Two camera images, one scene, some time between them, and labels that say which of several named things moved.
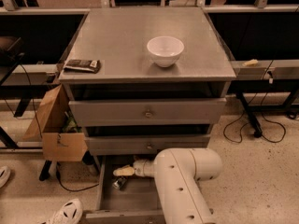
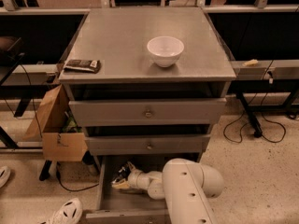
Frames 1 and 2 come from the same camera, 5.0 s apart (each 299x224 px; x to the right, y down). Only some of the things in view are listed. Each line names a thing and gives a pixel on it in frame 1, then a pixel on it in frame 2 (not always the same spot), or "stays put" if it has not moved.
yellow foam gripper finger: [125, 171] -> [121, 185]
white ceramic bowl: [165, 50] stays put
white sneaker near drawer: [69, 212] stays put
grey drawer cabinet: [143, 81] stays put
